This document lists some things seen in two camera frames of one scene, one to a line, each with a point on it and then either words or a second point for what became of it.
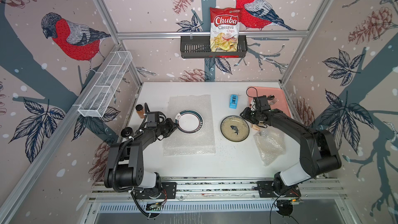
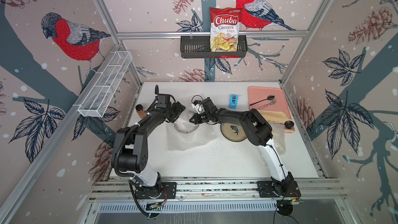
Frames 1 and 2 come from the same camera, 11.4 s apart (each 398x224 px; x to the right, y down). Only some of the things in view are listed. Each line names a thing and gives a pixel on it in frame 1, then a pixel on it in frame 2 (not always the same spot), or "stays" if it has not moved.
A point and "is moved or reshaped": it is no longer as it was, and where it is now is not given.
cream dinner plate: x=235 y=128 stays
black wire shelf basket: x=200 y=47 stays
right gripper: x=244 y=113 -> x=195 y=118
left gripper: x=171 y=126 -> x=179 y=108
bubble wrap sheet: x=202 y=142 is moved or reshaped
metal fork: x=274 y=101 stays
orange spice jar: x=139 y=109 stays
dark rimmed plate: x=189 y=121 stays
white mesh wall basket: x=100 y=95 stays
